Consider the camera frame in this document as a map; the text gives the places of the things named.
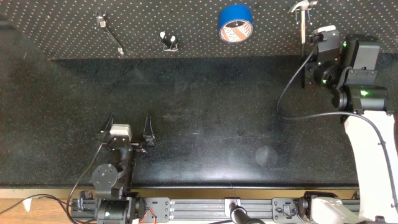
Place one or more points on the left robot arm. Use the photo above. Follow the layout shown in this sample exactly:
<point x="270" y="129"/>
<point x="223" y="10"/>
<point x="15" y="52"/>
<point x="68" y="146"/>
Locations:
<point x="113" y="180"/>

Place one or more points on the wrench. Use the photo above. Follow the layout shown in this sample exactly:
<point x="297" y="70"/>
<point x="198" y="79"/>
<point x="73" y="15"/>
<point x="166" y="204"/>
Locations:
<point x="111" y="36"/>

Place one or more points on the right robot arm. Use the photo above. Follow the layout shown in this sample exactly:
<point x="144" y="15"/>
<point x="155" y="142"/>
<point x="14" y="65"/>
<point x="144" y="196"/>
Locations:
<point x="370" y="155"/>

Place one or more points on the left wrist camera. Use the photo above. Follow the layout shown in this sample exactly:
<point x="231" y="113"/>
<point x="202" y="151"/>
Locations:
<point x="121" y="130"/>

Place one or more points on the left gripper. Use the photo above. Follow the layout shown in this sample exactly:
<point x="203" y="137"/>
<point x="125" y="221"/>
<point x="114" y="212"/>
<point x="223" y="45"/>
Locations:
<point x="119" y="143"/>

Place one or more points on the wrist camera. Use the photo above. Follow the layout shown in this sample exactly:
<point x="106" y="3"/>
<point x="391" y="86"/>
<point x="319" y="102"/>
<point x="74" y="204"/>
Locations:
<point x="326" y="29"/>
<point x="121" y="130"/>

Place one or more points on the roll of blue tape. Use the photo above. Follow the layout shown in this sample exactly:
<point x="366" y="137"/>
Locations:
<point x="233" y="14"/>

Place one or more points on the hammer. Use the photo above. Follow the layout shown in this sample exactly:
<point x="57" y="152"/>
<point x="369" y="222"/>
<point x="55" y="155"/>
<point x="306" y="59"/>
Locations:
<point x="303" y="28"/>

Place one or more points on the white paper tag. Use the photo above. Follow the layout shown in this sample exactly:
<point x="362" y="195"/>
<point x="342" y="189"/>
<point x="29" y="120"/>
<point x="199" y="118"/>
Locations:
<point x="27" y="204"/>

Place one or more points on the mounting rail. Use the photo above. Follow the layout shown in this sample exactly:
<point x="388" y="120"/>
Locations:
<point x="199" y="210"/>

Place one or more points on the black pegboard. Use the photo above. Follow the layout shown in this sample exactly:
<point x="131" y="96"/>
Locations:
<point x="155" y="18"/>

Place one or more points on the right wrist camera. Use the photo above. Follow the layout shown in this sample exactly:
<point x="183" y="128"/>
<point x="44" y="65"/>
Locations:
<point x="326" y="29"/>

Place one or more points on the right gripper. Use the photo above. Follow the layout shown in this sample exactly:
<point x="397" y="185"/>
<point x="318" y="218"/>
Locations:
<point x="329" y="43"/>

